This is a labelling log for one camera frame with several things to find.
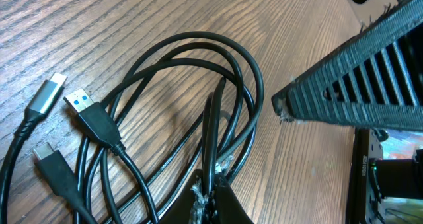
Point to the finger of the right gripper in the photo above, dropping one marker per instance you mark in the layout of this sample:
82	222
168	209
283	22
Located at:
373	80

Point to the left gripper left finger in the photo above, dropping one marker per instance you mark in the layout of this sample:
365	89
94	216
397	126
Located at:
180	211

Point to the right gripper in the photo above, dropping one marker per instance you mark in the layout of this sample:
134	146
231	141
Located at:
374	178

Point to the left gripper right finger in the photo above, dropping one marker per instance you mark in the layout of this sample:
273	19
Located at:
226	207

